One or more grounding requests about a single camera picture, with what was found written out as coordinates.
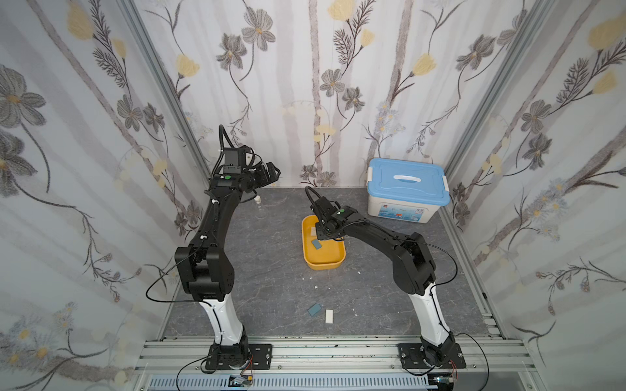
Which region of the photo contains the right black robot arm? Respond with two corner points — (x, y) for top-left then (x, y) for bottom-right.
(305, 186), (478, 376)

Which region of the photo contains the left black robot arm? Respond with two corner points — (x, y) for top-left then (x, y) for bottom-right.
(174, 125), (281, 374)

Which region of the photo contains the yellow plastic storage tray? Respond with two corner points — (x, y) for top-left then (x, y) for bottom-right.
(301, 215), (347, 270)

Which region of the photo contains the blue lid storage box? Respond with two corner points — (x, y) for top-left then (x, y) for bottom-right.
(367, 158), (451, 223)

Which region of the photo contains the glass flask with stopper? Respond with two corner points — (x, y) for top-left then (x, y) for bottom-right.
(254, 195), (267, 219)

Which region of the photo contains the small circuit board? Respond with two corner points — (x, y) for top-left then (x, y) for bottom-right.
(229, 375), (254, 388)

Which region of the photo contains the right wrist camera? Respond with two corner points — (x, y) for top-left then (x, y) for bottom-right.
(311, 197), (339, 223)

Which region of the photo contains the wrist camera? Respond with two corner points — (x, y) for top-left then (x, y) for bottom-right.
(311, 197), (339, 223)
(223, 146), (254, 174)

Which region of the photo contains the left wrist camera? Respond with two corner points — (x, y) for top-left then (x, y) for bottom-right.
(223, 146), (254, 174)

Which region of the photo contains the aluminium frame rail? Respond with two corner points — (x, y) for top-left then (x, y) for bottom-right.
(133, 336), (537, 376)

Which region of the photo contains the white perforated cable duct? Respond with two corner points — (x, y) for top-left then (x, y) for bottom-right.
(144, 373), (438, 390)

